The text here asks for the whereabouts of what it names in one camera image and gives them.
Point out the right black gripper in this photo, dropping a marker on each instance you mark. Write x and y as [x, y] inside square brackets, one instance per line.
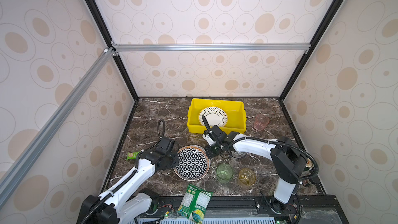
[208, 153]

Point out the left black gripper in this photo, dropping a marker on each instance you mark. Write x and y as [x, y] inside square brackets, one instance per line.
[175, 163]

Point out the dotted yellow rim plate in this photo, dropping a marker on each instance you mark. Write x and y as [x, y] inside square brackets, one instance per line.
[214, 116]

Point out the geometric flower pattern plate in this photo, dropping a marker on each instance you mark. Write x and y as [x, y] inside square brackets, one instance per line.
[194, 164]

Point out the black floral pattern bowl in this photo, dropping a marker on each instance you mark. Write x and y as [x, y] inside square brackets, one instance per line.
[237, 154]

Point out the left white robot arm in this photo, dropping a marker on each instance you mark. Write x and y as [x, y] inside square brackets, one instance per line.
[115, 206]

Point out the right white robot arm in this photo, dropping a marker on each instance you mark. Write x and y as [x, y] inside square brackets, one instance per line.
[292, 164]

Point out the yellow plastic bin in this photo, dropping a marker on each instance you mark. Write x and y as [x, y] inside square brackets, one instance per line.
[234, 109]

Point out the green glass cup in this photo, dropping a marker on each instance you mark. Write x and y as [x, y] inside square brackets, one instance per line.
[224, 173]

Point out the small green packet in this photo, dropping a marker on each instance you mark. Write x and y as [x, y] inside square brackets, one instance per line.
[132, 155]

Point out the yellow glass cup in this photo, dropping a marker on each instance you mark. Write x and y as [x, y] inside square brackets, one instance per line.
[246, 177]

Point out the pink glass cup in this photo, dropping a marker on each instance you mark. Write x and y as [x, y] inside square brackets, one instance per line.
[261, 122]

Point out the green snack bag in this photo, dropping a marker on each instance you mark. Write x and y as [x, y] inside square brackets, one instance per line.
[194, 203]

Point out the small bottle at base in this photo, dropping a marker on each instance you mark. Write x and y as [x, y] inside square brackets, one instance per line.
[309, 165]

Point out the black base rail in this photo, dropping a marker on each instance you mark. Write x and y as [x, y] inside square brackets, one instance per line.
[323, 209]

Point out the horizontal aluminium frame bar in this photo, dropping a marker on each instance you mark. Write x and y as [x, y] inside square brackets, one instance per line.
[210, 47]

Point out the left aluminium frame bar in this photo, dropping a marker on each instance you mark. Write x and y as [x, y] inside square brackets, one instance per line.
[29, 156]

